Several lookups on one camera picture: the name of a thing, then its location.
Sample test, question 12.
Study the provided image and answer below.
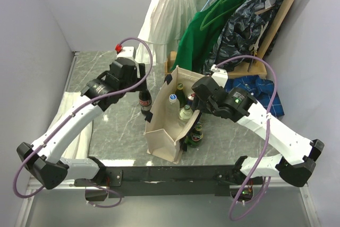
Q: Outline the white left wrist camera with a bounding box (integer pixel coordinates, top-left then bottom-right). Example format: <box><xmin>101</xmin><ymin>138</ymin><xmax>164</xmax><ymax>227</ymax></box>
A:
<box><xmin>115</xmin><ymin>44</ymin><xmax>136</xmax><ymax>62</ymax></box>

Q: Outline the blue plaid shirt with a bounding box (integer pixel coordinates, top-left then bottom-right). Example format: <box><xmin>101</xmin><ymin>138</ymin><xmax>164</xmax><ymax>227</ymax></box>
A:
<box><xmin>225</xmin><ymin>75</ymin><xmax>285</xmax><ymax>118</ymax></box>

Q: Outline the green gold-capped glass bottle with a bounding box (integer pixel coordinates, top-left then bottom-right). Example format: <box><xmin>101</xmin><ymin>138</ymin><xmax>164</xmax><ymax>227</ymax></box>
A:
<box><xmin>175</xmin><ymin>83</ymin><xmax>186</xmax><ymax>108</ymax></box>

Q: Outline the dark patterned garment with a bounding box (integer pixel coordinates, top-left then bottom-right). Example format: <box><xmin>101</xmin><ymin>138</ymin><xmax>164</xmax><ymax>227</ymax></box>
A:
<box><xmin>201</xmin><ymin>0</ymin><xmax>283</xmax><ymax>75</ymax></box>

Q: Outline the green garment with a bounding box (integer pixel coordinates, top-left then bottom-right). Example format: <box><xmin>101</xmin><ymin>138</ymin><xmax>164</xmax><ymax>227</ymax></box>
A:
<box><xmin>172</xmin><ymin>2</ymin><xmax>236</xmax><ymax>73</ymax></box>

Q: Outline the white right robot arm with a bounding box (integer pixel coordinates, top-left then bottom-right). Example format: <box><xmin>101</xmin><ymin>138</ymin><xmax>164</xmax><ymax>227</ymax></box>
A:
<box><xmin>192</xmin><ymin>77</ymin><xmax>325</xmax><ymax>187</ymax></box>

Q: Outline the wooden clothes rack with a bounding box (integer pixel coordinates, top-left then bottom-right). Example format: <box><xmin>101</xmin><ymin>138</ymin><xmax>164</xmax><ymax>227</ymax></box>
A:
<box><xmin>164</xmin><ymin>0</ymin><xmax>311</xmax><ymax>80</ymax></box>

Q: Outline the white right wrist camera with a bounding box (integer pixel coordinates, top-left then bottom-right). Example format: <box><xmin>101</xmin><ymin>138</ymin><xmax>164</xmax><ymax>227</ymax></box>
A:
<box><xmin>210</xmin><ymin>64</ymin><xmax>228</xmax><ymax>88</ymax></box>

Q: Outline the red bull can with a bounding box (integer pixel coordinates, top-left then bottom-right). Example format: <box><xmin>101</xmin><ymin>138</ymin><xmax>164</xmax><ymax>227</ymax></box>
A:
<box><xmin>187</xmin><ymin>93</ymin><xmax>197</xmax><ymax>110</ymax></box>

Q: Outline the beige canvas tote bag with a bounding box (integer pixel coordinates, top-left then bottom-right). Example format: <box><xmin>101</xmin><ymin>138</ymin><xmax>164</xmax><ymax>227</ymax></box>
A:
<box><xmin>144</xmin><ymin>67</ymin><xmax>204</xmax><ymax>164</ymax></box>

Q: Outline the dark cola bottle red cap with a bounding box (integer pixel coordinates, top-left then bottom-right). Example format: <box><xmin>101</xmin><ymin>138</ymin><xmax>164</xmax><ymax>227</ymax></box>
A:
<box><xmin>139</xmin><ymin>89</ymin><xmax>152</xmax><ymax>115</ymax></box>

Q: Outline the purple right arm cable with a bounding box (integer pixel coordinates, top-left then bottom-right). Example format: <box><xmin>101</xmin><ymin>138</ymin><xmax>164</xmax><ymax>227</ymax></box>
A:
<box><xmin>214</xmin><ymin>55</ymin><xmax>279</xmax><ymax>221</ymax></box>

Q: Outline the clear water bottle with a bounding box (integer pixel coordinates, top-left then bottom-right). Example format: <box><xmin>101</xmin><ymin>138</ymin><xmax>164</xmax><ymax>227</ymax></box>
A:
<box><xmin>165</xmin><ymin>94</ymin><xmax>180</xmax><ymax>124</ymax></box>

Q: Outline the clear Chang soda bottle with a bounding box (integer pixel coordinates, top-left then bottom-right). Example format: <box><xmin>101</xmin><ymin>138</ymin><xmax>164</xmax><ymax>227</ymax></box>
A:
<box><xmin>178</xmin><ymin>105</ymin><xmax>193</xmax><ymax>127</ymax></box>

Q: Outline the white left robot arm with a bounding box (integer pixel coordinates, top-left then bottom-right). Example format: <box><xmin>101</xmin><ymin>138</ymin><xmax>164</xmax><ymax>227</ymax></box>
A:
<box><xmin>16</xmin><ymin>57</ymin><xmax>150</xmax><ymax>190</ymax></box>

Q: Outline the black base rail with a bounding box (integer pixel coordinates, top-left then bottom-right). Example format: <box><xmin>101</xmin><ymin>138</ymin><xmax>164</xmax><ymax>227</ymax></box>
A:
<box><xmin>74</xmin><ymin>165</ymin><xmax>265</xmax><ymax>203</ymax></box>

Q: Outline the green beer bottle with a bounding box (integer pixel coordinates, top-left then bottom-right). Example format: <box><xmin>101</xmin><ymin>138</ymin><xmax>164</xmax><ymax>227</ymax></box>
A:
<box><xmin>186</xmin><ymin>122</ymin><xmax>203</xmax><ymax>148</ymax></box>

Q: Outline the white pleated skirt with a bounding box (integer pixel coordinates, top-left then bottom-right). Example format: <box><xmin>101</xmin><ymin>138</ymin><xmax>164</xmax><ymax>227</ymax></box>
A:
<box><xmin>135</xmin><ymin>0</ymin><xmax>207</xmax><ymax>65</ymax></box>

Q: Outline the green hanger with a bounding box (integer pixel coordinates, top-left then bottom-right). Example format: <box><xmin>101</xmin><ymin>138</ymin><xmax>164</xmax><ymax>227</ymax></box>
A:
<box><xmin>200</xmin><ymin>0</ymin><xmax>243</xmax><ymax>31</ymax></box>

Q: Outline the folded white cloth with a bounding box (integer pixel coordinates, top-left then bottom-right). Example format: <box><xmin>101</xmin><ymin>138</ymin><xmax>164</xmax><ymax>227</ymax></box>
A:
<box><xmin>48</xmin><ymin>92</ymin><xmax>93</xmax><ymax>159</ymax></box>

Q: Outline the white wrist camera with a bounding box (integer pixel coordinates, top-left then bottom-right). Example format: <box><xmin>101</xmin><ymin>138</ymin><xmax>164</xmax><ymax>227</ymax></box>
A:
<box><xmin>115</xmin><ymin>44</ymin><xmax>136</xmax><ymax>62</ymax></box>
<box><xmin>210</xmin><ymin>64</ymin><xmax>228</xmax><ymax>88</ymax></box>

